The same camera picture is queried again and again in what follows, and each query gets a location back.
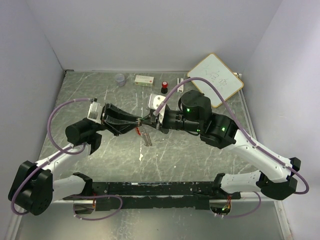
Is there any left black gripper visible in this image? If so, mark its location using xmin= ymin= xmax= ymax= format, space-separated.
xmin=87 ymin=102 xmax=143 ymax=137

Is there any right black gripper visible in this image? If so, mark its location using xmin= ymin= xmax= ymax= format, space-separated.
xmin=140 ymin=109 xmax=202 ymax=134

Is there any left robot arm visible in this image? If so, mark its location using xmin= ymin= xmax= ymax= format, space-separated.
xmin=8 ymin=102 xmax=142 ymax=216

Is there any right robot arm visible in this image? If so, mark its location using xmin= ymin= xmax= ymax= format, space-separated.
xmin=141 ymin=90 xmax=301 ymax=200

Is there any red black stamp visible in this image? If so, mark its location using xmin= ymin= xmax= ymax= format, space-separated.
xmin=160 ymin=81 xmax=168 ymax=94

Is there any white green small box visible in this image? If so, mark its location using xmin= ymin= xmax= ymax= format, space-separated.
xmin=134 ymin=75 xmax=154 ymax=87

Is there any clear plastic cup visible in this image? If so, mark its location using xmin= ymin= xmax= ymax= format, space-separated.
xmin=114 ymin=73 xmax=126 ymax=87

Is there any white stapler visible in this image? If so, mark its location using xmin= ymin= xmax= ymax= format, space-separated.
xmin=177 ymin=77 xmax=184 ymax=93

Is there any small whiteboard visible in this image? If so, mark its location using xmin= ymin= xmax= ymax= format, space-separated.
xmin=187 ymin=53 xmax=244 ymax=108

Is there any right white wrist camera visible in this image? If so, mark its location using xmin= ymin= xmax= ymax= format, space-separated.
xmin=147 ymin=93 xmax=166 ymax=124

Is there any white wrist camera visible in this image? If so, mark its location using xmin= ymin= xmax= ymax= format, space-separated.
xmin=87 ymin=98 xmax=103 ymax=124
xmin=147 ymin=93 xmax=166 ymax=124

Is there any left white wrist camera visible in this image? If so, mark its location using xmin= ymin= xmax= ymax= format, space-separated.
xmin=87 ymin=98 xmax=103 ymax=124

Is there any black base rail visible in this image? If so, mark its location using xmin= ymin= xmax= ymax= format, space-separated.
xmin=62 ymin=180 xmax=242 ymax=212

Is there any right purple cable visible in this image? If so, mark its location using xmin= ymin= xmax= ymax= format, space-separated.
xmin=153 ymin=76 xmax=310 ymax=219

